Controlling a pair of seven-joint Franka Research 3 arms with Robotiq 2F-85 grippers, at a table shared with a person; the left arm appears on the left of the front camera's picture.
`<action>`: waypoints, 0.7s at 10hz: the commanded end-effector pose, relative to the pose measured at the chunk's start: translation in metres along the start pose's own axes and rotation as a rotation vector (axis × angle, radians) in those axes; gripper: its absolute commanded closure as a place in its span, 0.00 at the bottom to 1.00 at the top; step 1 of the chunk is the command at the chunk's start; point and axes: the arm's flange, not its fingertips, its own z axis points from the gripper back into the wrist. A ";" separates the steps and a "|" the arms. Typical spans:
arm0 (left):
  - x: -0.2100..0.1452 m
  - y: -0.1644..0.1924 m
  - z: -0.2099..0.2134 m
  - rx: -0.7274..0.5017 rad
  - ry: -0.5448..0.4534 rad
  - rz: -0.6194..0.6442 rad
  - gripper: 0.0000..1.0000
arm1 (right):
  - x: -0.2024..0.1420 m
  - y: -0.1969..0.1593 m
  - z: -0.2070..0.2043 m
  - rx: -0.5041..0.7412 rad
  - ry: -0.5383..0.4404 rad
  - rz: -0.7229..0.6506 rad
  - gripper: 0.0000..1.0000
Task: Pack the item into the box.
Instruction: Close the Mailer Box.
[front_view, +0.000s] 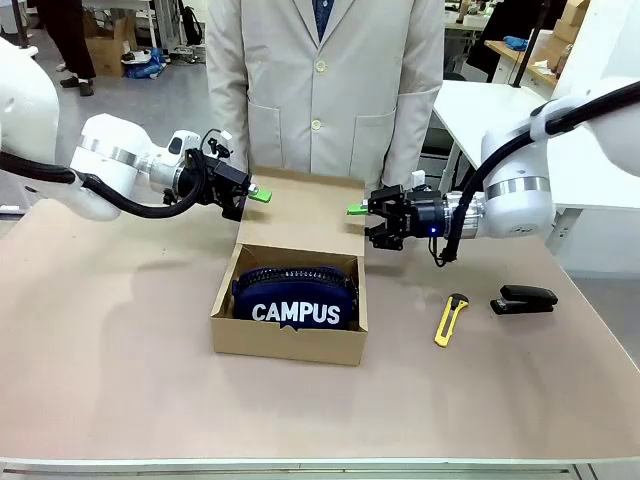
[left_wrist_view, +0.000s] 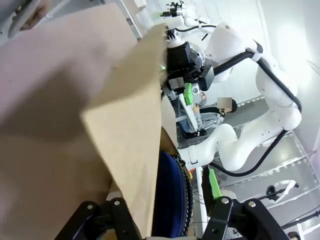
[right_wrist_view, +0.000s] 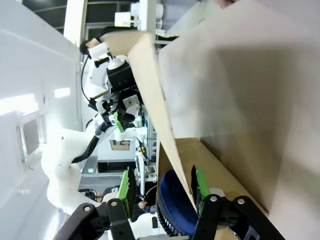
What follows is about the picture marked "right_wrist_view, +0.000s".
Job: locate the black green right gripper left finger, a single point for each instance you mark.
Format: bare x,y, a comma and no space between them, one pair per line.
128,190

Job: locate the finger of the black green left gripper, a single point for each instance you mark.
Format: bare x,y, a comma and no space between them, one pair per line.
128,117
119,122

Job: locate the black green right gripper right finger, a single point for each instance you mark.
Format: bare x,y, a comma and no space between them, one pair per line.
202,185

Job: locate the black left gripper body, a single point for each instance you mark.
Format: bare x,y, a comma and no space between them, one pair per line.
121,77

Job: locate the brown cardboard box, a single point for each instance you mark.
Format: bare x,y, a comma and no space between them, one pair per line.
240,95

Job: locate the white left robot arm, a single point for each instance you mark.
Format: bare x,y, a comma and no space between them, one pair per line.
65,155

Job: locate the blue round item black rim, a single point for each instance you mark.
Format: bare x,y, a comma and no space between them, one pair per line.
175,200

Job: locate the person's right hand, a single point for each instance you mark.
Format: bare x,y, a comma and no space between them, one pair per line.
225,3

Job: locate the seated background person in black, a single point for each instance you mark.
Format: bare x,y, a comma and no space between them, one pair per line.
140,205

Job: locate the white cabinet with black opening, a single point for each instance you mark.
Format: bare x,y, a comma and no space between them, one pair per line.
112,157

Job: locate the black-haired background person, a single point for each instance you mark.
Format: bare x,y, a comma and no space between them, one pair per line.
87,45

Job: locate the white square pillar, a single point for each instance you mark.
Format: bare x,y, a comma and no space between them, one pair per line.
75,20

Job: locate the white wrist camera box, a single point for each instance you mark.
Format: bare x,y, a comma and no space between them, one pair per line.
100,51

